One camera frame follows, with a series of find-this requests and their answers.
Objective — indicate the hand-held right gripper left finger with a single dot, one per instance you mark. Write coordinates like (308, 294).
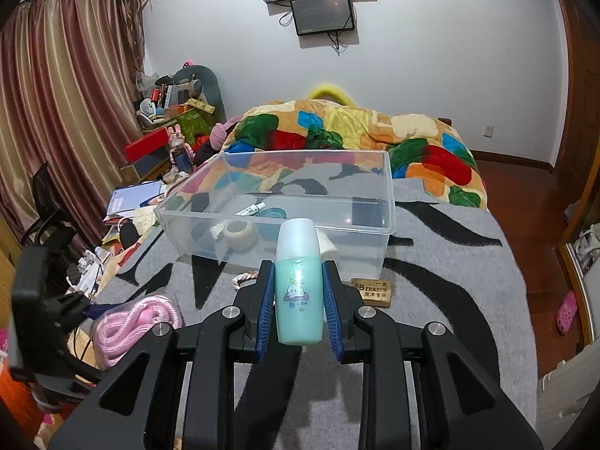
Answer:
(266, 309)

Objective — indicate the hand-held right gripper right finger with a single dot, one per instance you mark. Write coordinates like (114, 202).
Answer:
(332, 309)

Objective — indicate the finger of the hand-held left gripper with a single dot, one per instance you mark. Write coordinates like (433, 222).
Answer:
(77, 307)

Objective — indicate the teal lotion bottle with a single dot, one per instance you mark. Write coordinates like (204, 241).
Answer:
(299, 290)

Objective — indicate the clear plastic storage box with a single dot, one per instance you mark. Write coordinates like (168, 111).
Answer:
(281, 197)

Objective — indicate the wooden eraser block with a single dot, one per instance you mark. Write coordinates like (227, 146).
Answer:
(371, 293)

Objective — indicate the white small container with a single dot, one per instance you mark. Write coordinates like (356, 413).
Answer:
(328, 246)

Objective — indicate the clear tape roll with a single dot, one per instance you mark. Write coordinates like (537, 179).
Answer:
(240, 234)

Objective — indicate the teal tape roll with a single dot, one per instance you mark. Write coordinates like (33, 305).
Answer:
(271, 220)

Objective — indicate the white marker pen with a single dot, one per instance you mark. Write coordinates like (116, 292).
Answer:
(250, 208)

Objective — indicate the black chair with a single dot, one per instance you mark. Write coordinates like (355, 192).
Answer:
(47, 206)

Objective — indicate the grey black striped blanket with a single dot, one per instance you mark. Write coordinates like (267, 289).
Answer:
(445, 300)

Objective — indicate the blue white notebook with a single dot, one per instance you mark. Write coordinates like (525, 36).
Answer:
(131, 199)

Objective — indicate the red box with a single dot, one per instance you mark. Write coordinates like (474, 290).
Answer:
(147, 144)

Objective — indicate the colourful patchwork blanket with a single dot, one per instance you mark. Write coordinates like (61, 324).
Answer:
(356, 131)

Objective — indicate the rabbit lid water bottle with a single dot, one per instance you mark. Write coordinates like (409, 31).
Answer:
(180, 150)

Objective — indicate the pink hat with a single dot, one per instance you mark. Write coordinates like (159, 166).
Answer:
(219, 132)

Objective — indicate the striped pink beige curtain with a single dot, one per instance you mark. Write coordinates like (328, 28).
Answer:
(61, 103)

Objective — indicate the small white fan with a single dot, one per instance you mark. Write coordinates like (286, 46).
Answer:
(149, 107)

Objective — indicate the yellow pillow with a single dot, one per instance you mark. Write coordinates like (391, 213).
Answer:
(328, 93)

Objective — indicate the pink slipper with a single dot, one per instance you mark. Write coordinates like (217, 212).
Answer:
(566, 311)

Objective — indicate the wooden wardrobe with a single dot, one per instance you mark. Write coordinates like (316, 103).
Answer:
(579, 84)

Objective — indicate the wall socket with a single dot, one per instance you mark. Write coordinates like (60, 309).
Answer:
(488, 130)

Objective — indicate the small black wall monitor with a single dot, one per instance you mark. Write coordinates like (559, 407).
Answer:
(322, 15)

